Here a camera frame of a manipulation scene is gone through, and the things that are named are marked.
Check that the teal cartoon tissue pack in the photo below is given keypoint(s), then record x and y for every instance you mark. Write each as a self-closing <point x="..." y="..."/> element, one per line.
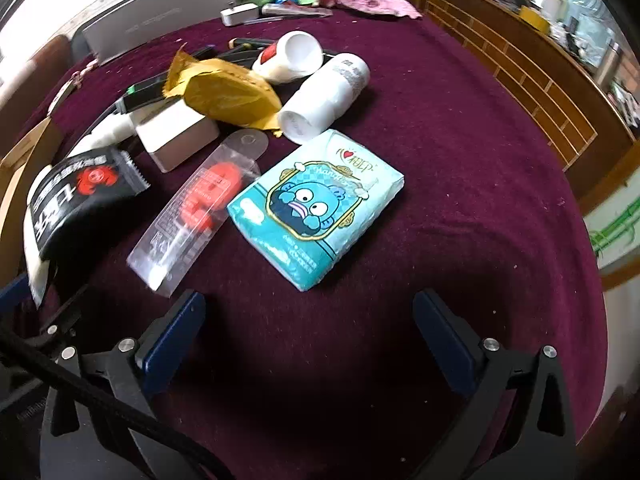
<point x="310" y="210"/>

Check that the white dropper bottle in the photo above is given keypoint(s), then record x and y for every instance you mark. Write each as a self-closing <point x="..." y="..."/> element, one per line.
<point x="107" y="132"/>

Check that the large white plastic bottle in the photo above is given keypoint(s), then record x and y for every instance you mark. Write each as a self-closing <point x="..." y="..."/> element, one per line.
<point x="320" y="100"/>

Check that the small white box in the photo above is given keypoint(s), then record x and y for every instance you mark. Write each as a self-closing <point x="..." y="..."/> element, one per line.
<point x="239" y="14"/>

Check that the cardboard box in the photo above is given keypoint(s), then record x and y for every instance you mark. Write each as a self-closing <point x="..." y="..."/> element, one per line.
<point x="20" y="185"/>

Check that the yellow snack packet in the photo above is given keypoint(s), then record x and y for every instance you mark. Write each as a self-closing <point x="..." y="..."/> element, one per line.
<point x="225" y="95"/>

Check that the maroon blanket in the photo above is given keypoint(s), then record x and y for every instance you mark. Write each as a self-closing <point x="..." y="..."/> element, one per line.
<point x="450" y="185"/>

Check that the clear package with red item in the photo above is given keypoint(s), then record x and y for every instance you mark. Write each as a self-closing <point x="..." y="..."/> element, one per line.
<point x="200" y="200"/>

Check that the black marker green caps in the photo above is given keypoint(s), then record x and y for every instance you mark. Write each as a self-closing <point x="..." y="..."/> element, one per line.
<point x="142" y="90"/>

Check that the brown chair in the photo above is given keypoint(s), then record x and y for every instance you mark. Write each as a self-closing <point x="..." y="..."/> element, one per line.
<point x="45" y="57"/>

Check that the black snack packet red crab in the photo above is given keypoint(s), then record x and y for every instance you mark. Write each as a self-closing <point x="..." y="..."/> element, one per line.
<point x="75" y="195"/>

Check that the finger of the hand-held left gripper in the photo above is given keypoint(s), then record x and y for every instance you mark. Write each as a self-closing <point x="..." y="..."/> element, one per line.
<point x="12" y="292"/>

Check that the yellow box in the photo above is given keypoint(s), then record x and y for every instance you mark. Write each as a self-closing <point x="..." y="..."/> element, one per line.
<point x="532" y="17"/>

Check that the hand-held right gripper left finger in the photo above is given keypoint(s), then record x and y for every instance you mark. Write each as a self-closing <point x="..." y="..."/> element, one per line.
<point x="172" y="331"/>

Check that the small beige box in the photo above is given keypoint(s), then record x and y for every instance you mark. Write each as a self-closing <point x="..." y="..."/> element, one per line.
<point x="175" y="140"/>

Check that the long grey box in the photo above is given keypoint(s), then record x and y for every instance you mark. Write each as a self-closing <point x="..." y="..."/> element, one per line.
<point x="160" y="15"/>

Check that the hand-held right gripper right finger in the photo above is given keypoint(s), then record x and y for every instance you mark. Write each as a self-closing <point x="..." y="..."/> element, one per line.
<point x="440" y="330"/>

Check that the bamboo print panel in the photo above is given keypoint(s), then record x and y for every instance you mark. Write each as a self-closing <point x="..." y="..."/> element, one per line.
<point x="615" y="232"/>

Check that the black marker yellow cap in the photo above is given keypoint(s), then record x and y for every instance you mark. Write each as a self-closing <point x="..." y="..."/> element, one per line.
<point x="250" y="42"/>

